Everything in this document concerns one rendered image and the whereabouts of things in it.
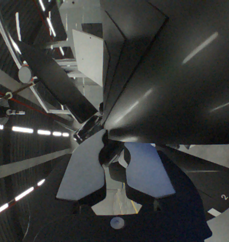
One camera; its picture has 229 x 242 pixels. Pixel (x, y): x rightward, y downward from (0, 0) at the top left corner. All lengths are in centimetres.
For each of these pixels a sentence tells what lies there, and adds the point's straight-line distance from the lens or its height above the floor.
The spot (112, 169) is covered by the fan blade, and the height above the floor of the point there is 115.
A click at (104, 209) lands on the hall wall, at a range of 1454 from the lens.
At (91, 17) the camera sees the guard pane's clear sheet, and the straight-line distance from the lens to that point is 88.
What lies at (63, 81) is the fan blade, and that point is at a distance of 38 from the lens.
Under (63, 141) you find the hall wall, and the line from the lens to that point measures 1297.
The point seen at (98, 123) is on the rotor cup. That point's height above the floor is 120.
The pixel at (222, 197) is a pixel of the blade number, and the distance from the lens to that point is 30.
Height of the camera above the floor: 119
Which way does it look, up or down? 3 degrees down
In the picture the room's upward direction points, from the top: 87 degrees counter-clockwise
